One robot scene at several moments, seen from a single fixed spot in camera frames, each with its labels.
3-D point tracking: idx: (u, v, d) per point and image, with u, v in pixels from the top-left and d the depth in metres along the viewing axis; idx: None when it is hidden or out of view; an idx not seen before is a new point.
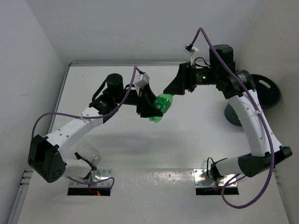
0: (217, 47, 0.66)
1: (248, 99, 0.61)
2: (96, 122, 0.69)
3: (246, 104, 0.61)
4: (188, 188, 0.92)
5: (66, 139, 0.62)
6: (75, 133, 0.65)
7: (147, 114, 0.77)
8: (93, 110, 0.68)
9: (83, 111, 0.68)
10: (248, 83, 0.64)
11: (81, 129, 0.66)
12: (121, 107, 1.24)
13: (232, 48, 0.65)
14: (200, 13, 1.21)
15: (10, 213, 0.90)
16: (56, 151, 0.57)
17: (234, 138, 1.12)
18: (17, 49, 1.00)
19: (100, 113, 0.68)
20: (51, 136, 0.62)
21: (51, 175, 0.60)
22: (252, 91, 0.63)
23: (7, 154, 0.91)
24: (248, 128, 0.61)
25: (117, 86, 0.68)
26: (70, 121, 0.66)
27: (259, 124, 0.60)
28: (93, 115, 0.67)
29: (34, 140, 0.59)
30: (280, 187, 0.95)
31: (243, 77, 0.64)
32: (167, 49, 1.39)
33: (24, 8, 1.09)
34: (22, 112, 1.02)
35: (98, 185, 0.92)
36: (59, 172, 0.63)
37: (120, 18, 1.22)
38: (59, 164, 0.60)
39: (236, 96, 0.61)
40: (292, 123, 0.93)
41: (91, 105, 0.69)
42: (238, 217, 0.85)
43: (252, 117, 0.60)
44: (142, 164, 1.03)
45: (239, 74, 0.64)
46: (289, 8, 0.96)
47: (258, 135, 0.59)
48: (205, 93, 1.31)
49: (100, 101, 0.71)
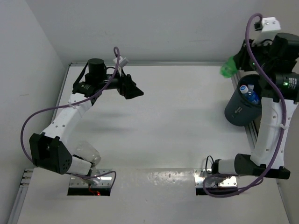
0: (285, 36, 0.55)
1: (281, 108, 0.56)
2: (86, 105, 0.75)
3: (275, 112, 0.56)
4: (188, 188, 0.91)
5: (63, 129, 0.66)
6: (70, 122, 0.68)
7: (131, 95, 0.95)
8: (79, 96, 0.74)
9: (69, 100, 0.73)
10: (295, 91, 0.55)
11: (73, 116, 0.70)
12: (121, 107, 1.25)
13: None
14: (200, 13, 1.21)
15: (10, 213, 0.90)
16: (60, 143, 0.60)
17: (234, 138, 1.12)
18: (17, 49, 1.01)
19: (86, 96, 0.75)
20: (48, 130, 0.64)
21: (62, 167, 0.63)
22: (292, 102, 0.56)
23: (7, 153, 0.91)
24: (263, 135, 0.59)
25: (100, 65, 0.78)
26: (60, 112, 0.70)
27: (274, 137, 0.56)
28: (80, 100, 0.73)
29: (33, 139, 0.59)
30: (280, 187, 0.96)
31: (293, 83, 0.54)
32: (167, 49, 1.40)
33: (24, 8, 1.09)
34: (22, 112, 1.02)
35: (99, 185, 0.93)
36: (67, 162, 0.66)
37: (121, 18, 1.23)
38: (65, 155, 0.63)
39: (270, 99, 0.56)
40: (291, 123, 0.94)
41: (75, 92, 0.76)
42: (238, 216, 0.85)
43: (272, 128, 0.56)
44: (143, 164, 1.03)
45: (291, 78, 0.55)
46: (289, 9, 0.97)
47: (266, 145, 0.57)
48: (205, 93, 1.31)
49: (82, 86, 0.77)
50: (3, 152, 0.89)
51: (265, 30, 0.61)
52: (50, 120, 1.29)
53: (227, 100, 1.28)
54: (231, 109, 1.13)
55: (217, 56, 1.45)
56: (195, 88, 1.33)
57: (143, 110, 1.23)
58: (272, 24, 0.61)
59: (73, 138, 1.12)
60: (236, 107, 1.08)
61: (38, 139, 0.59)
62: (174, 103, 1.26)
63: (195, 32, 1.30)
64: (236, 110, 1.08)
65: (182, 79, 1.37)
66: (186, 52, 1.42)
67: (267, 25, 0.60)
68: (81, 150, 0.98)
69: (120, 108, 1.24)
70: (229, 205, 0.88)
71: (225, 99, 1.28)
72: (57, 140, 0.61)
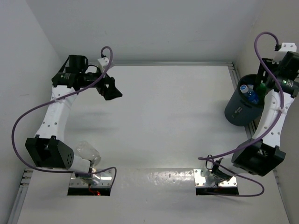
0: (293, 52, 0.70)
1: (280, 97, 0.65)
2: (72, 97, 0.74)
3: (275, 98, 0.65)
4: (188, 187, 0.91)
5: (56, 126, 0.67)
6: (60, 117, 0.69)
7: (111, 96, 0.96)
8: (62, 87, 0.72)
9: (53, 95, 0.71)
10: (293, 89, 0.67)
11: (63, 111, 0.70)
12: (121, 106, 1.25)
13: None
14: (200, 13, 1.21)
15: (10, 213, 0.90)
16: (58, 142, 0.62)
17: (234, 138, 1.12)
18: (16, 49, 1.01)
19: (69, 85, 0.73)
20: (41, 132, 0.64)
21: (66, 162, 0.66)
22: (290, 96, 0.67)
23: (7, 153, 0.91)
24: (262, 118, 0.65)
25: (80, 57, 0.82)
26: (47, 110, 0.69)
27: (273, 118, 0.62)
28: (64, 94, 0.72)
29: (29, 143, 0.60)
30: (280, 187, 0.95)
31: (291, 84, 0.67)
32: (167, 49, 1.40)
33: (24, 8, 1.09)
34: (22, 112, 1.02)
35: (98, 185, 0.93)
36: (70, 155, 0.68)
37: (120, 19, 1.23)
38: (65, 151, 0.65)
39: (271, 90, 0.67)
40: (291, 123, 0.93)
41: (56, 84, 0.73)
42: (239, 216, 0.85)
43: (272, 110, 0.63)
44: (142, 164, 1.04)
45: (288, 80, 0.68)
46: (289, 9, 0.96)
47: (265, 124, 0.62)
48: (205, 92, 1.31)
49: (61, 76, 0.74)
50: (3, 152, 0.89)
51: (281, 50, 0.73)
52: None
53: (227, 100, 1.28)
54: (231, 109, 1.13)
55: (217, 56, 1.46)
56: (195, 88, 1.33)
57: (143, 110, 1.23)
58: (290, 47, 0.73)
59: (73, 138, 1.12)
60: (236, 107, 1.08)
61: (34, 143, 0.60)
62: (174, 102, 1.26)
63: (195, 32, 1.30)
64: (236, 110, 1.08)
65: (182, 79, 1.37)
66: (186, 52, 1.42)
67: (285, 47, 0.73)
68: (81, 149, 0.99)
69: (120, 108, 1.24)
70: (230, 205, 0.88)
71: (225, 99, 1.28)
72: (53, 140, 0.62)
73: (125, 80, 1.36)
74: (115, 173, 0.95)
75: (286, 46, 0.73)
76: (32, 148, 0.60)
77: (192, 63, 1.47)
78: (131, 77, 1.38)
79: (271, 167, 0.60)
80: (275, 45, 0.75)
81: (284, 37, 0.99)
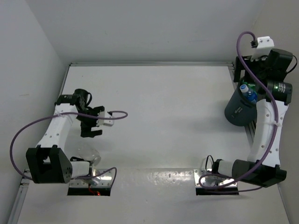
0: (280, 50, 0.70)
1: (273, 108, 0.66)
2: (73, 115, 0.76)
3: (268, 111, 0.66)
4: (188, 187, 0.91)
5: (58, 137, 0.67)
6: (63, 129, 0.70)
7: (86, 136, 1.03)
8: (66, 105, 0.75)
9: (57, 110, 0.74)
10: (285, 94, 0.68)
11: (64, 124, 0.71)
12: (121, 106, 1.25)
13: (292, 57, 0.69)
14: (200, 13, 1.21)
15: (10, 213, 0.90)
16: (59, 150, 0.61)
17: (234, 138, 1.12)
18: (16, 50, 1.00)
19: (73, 104, 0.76)
20: (43, 143, 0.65)
21: (66, 175, 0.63)
22: (284, 104, 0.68)
23: (7, 153, 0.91)
24: (259, 133, 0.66)
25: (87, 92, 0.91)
26: (50, 123, 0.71)
27: (269, 134, 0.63)
28: (67, 110, 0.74)
29: (30, 154, 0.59)
30: (280, 187, 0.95)
31: (282, 87, 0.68)
32: (167, 49, 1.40)
33: (24, 9, 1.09)
34: (22, 112, 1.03)
35: (98, 185, 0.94)
36: (69, 170, 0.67)
37: (120, 19, 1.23)
38: (66, 163, 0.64)
39: (263, 99, 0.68)
40: (291, 123, 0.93)
41: (59, 102, 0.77)
42: (238, 217, 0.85)
43: (266, 124, 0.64)
44: (142, 164, 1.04)
45: (280, 84, 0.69)
46: (289, 9, 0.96)
47: (262, 142, 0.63)
48: (205, 92, 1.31)
49: (65, 96, 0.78)
50: (3, 152, 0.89)
51: (259, 46, 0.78)
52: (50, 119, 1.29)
53: (227, 100, 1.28)
54: (231, 109, 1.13)
55: (217, 56, 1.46)
56: (195, 87, 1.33)
57: (143, 110, 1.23)
58: (266, 41, 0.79)
59: (73, 138, 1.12)
60: (236, 107, 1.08)
61: (35, 153, 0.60)
62: (174, 102, 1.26)
63: (195, 32, 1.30)
64: (236, 110, 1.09)
65: (182, 79, 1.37)
66: (186, 52, 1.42)
67: (262, 43, 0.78)
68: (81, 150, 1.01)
69: (120, 108, 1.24)
70: (230, 206, 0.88)
71: (225, 99, 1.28)
72: (54, 148, 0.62)
73: (125, 80, 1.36)
74: (115, 173, 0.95)
75: (262, 41, 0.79)
76: (32, 157, 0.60)
77: (192, 63, 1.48)
78: (130, 77, 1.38)
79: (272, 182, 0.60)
80: (252, 41, 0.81)
81: (285, 38, 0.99)
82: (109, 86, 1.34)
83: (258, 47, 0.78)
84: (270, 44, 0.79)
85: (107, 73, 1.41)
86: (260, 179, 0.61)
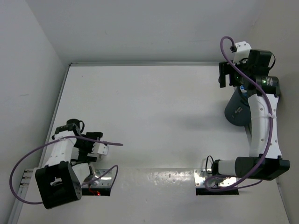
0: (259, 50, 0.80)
1: (265, 101, 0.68)
2: (74, 140, 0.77)
3: (262, 105, 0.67)
4: (188, 188, 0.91)
5: (64, 156, 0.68)
6: (67, 150, 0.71)
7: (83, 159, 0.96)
8: (64, 132, 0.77)
9: (56, 137, 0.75)
10: (273, 87, 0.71)
11: (67, 146, 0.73)
12: (121, 106, 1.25)
13: (271, 53, 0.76)
14: (200, 14, 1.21)
15: (10, 213, 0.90)
16: (67, 163, 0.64)
17: (234, 138, 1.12)
18: (16, 50, 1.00)
19: (70, 130, 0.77)
20: (50, 162, 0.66)
21: (76, 192, 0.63)
22: (274, 96, 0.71)
23: (7, 153, 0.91)
24: (256, 128, 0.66)
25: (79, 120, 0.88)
26: (53, 146, 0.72)
27: (266, 127, 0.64)
28: (67, 135, 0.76)
29: (39, 175, 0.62)
30: (280, 187, 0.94)
31: (270, 81, 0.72)
32: (167, 49, 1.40)
33: (24, 9, 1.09)
34: (22, 112, 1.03)
35: (99, 185, 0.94)
36: (80, 190, 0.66)
37: (120, 19, 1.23)
38: (75, 178, 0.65)
39: (254, 94, 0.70)
40: (291, 123, 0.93)
41: (57, 131, 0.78)
42: (238, 217, 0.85)
43: (262, 118, 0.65)
44: (142, 164, 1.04)
45: (267, 78, 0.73)
46: (289, 9, 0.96)
47: (261, 136, 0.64)
48: (205, 92, 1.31)
49: (62, 127, 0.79)
50: (3, 152, 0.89)
51: (238, 50, 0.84)
52: (50, 119, 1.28)
53: (227, 100, 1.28)
54: (231, 109, 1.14)
55: (217, 56, 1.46)
56: (195, 88, 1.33)
57: (143, 110, 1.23)
58: (244, 45, 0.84)
59: None
60: (236, 107, 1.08)
61: (44, 172, 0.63)
62: (174, 102, 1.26)
63: (195, 32, 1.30)
64: (236, 110, 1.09)
65: (182, 79, 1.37)
66: (186, 51, 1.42)
67: (240, 47, 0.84)
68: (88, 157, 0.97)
69: (120, 108, 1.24)
70: (229, 205, 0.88)
71: (225, 99, 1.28)
72: (62, 163, 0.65)
73: (126, 80, 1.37)
74: (115, 173, 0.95)
75: (240, 46, 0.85)
76: (41, 176, 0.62)
77: (192, 63, 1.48)
78: (130, 77, 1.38)
79: (276, 175, 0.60)
80: (231, 46, 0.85)
81: (284, 38, 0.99)
82: (110, 86, 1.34)
83: (238, 51, 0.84)
84: (247, 47, 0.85)
85: (107, 73, 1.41)
86: (264, 172, 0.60)
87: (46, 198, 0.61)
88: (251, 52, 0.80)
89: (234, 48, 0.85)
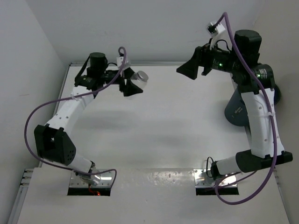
0: (246, 32, 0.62)
1: (262, 99, 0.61)
2: (88, 99, 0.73)
3: (259, 103, 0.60)
4: (188, 188, 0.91)
5: (67, 120, 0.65)
6: (74, 113, 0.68)
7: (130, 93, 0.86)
8: (81, 88, 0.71)
9: (72, 92, 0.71)
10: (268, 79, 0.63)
11: (77, 108, 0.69)
12: (121, 106, 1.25)
13: (260, 37, 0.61)
14: (200, 13, 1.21)
15: (10, 213, 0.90)
16: (64, 133, 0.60)
17: (234, 138, 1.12)
18: (17, 48, 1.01)
19: (88, 89, 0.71)
20: (51, 122, 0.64)
21: (67, 157, 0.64)
22: (270, 89, 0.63)
23: (7, 153, 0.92)
24: (256, 128, 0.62)
25: (99, 58, 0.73)
26: (63, 104, 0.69)
27: (267, 126, 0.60)
28: (82, 92, 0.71)
29: (37, 131, 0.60)
30: (280, 187, 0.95)
31: (264, 73, 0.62)
32: (167, 50, 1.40)
33: (25, 9, 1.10)
34: (22, 111, 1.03)
35: (98, 185, 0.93)
36: (72, 153, 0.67)
37: (120, 19, 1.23)
38: (69, 146, 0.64)
39: (251, 92, 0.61)
40: (291, 122, 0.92)
41: (77, 84, 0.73)
42: (238, 217, 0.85)
43: (262, 117, 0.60)
44: (142, 164, 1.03)
45: (261, 69, 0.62)
46: (289, 8, 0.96)
47: (264, 136, 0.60)
48: (205, 92, 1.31)
49: (84, 79, 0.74)
50: (3, 152, 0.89)
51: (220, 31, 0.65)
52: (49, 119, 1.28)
53: (227, 100, 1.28)
54: (231, 109, 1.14)
55: None
56: (195, 88, 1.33)
57: (143, 110, 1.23)
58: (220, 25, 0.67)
59: (74, 138, 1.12)
60: (236, 107, 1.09)
61: (42, 131, 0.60)
62: (174, 103, 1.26)
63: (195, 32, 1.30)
64: (236, 110, 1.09)
65: (182, 79, 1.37)
66: (186, 52, 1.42)
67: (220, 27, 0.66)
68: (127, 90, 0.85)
69: (120, 108, 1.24)
70: (229, 205, 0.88)
71: (225, 99, 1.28)
72: (61, 130, 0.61)
73: None
74: (115, 173, 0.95)
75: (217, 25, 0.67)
76: (39, 135, 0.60)
77: None
78: None
79: None
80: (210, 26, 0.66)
81: (284, 37, 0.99)
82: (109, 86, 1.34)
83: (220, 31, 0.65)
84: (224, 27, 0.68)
85: None
86: None
87: (40, 152, 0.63)
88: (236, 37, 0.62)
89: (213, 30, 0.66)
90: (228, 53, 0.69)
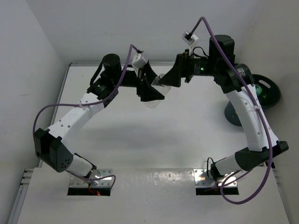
0: (218, 37, 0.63)
1: (246, 94, 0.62)
2: (97, 108, 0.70)
3: (245, 99, 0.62)
4: (188, 188, 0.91)
5: (67, 130, 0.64)
6: (76, 122, 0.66)
7: (149, 97, 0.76)
8: (92, 96, 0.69)
9: (81, 99, 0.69)
10: (247, 77, 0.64)
11: (81, 117, 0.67)
12: (121, 106, 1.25)
13: (233, 40, 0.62)
14: (200, 13, 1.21)
15: (10, 213, 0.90)
16: (60, 144, 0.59)
17: (234, 138, 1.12)
18: (17, 47, 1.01)
19: (99, 99, 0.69)
20: (52, 128, 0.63)
21: (60, 165, 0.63)
22: (251, 86, 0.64)
23: (7, 153, 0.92)
24: (246, 123, 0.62)
25: (114, 66, 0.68)
26: (69, 111, 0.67)
27: (257, 119, 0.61)
28: (91, 101, 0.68)
29: (37, 134, 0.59)
30: (280, 187, 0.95)
31: (242, 71, 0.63)
32: (167, 50, 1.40)
33: (25, 8, 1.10)
34: (22, 111, 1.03)
35: (99, 185, 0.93)
36: (67, 161, 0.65)
37: (120, 18, 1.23)
38: (65, 155, 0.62)
39: (234, 91, 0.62)
40: (291, 122, 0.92)
41: (89, 91, 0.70)
42: (238, 217, 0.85)
43: (250, 112, 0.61)
44: (142, 164, 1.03)
45: (239, 68, 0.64)
46: (289, 8, 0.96)
47: (256, 129, 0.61)
48: (204, 92, 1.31)
49: (97, 85, 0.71)
50: (4, 152, 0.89)
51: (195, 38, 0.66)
52: (50, 118, 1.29)
53: (227, 100, 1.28)
54: (231, 109, 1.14)
55: None
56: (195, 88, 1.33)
57: (144, 111, 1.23)
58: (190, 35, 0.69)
59: (74, 139, 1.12)
60: None
61: (40, 136, 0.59)
62: (174, 103, 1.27)
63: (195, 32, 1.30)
64: None
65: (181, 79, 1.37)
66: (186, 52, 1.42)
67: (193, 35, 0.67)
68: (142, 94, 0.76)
69: (120, 108, 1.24)
70: (230, 206, 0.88)
71: (225, 99, 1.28)
72: (58, 140, 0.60)
73: None
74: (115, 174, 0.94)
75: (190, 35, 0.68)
76: (37, 139, 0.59)
77: None
78: None
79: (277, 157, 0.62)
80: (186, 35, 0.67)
81: (284, 37, 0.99)
82: None
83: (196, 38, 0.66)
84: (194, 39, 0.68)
85: None
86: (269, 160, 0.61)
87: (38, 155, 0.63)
88: (211, 43, 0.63)
89: (190, 38, 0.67)
90: (207, 59, 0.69)
